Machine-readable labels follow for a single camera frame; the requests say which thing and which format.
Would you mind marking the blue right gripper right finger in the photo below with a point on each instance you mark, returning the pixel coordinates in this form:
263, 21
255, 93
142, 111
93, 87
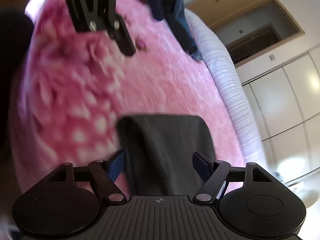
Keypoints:
203, 166

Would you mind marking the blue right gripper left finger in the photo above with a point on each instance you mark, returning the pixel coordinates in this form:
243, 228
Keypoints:
115, 165

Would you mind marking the dark denim jeans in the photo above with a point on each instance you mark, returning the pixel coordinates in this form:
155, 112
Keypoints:
159, 153

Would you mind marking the person in blue jeans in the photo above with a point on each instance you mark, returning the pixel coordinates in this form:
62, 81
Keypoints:
173, 12

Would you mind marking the pink fluffy blanket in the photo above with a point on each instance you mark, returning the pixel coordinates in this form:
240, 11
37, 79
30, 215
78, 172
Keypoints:
73, 87

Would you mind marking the white wardrobe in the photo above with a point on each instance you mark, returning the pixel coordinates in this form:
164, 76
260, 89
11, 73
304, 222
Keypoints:
285, 104

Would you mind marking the white ribbed duvet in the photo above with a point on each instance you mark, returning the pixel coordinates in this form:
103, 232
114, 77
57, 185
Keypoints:
222, 70

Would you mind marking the wooden door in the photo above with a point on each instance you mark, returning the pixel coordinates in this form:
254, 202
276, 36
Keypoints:
248, 28

